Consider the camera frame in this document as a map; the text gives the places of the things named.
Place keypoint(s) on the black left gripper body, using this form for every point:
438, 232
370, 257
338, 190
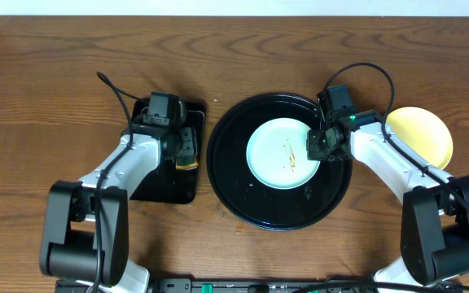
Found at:
181, 145

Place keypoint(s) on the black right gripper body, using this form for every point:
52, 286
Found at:
320, 147

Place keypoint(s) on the orange green sponge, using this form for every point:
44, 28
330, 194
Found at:
186, 163

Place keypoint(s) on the rectangular black tray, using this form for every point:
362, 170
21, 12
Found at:
177, 187

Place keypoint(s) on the light green plate top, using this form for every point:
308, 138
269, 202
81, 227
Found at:
277, 154

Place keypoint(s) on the yellow plate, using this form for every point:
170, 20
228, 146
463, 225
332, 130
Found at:
423, 132

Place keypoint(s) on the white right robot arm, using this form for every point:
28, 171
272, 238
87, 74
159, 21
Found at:
435, 205

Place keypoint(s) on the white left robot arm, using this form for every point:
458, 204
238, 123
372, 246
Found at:
85, 236

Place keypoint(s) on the round black tray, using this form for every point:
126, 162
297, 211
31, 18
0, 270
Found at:
250, 199

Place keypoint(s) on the black base unit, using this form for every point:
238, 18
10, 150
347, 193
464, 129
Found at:
186, 285

